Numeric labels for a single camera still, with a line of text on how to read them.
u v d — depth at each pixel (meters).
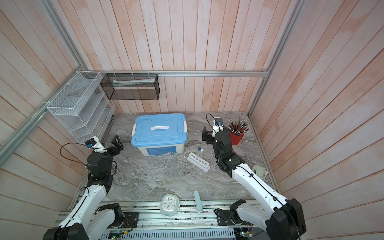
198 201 0.76
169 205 0.76
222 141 0.54
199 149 0.82
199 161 0.90
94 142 0.66
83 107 0.74
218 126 0.63
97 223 0.53
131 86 1.04
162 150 0.89
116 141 0.73
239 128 0.93
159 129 0.89
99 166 0.59
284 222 0.38
